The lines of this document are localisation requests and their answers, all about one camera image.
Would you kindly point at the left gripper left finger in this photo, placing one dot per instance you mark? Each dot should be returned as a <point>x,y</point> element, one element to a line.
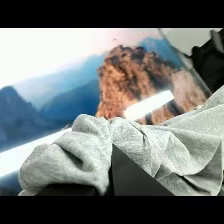
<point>68,190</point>

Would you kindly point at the dark green garment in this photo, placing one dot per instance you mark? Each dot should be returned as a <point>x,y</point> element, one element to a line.
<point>210,63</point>

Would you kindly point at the grey shirt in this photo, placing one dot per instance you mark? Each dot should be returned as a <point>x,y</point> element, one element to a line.
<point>180,146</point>

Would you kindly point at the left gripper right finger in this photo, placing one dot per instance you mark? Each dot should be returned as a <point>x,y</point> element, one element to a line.
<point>133,176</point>

